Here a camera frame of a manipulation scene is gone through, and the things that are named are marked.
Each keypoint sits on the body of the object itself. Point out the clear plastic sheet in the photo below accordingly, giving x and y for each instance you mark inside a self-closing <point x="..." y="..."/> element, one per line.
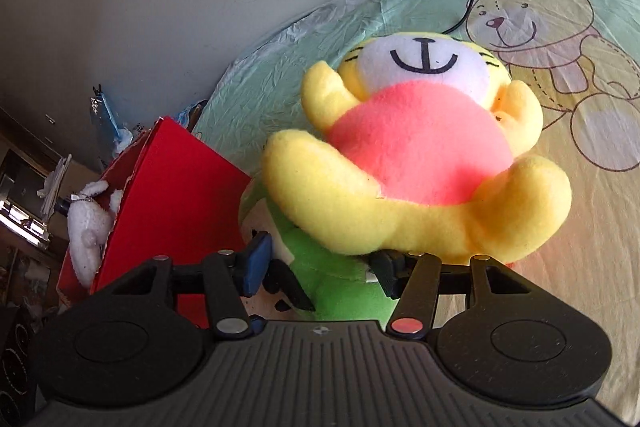
<point x="320" y="12"/>

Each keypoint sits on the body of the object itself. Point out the yellow plush with pink belly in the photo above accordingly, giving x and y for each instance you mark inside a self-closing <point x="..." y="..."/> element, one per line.
<point x="420" y="147"/>

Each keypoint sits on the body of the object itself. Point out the white plush with plaid bow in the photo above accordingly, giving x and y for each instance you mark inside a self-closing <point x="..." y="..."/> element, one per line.
<point x="87" y="227"/>

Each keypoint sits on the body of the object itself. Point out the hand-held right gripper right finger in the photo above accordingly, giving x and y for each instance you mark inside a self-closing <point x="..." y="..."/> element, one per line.
<point x="390" y="274"/>

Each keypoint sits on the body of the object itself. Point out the dark wooden cabinet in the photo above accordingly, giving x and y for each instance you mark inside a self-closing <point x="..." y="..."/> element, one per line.
<point x="25" y="207"/>

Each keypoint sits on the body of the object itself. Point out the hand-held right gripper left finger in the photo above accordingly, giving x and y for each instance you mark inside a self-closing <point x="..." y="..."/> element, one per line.
<point x="257" y="264"/>

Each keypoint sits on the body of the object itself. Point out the red cardboard box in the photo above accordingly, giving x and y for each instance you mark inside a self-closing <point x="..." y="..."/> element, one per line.
<point x="175" y="207"/>

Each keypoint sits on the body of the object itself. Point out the green plush with black antennae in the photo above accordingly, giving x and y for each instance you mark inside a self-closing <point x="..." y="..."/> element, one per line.
<point x="335" y="277"/>

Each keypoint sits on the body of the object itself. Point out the white papers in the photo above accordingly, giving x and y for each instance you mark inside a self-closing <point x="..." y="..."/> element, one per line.
<point x="52" y="182"/>

